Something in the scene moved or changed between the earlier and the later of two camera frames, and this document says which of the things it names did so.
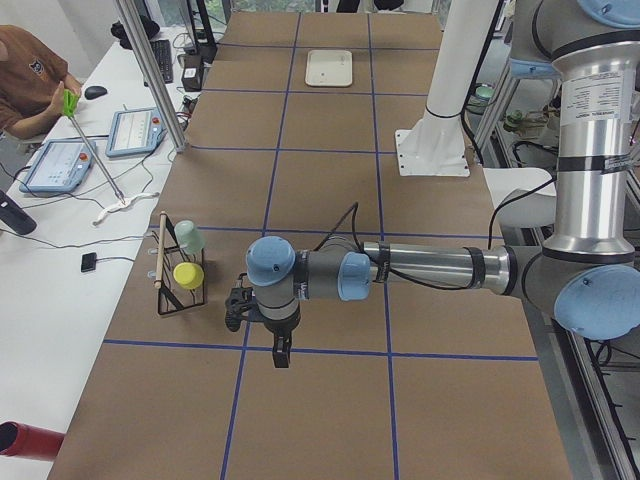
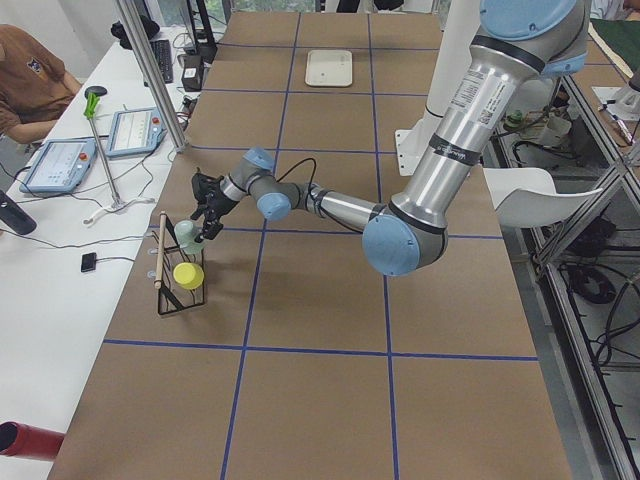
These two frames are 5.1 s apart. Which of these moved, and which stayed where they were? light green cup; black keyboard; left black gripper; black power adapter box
Moved: left black gripper
Stayed: black keyboard; black power adapter box; light green cup
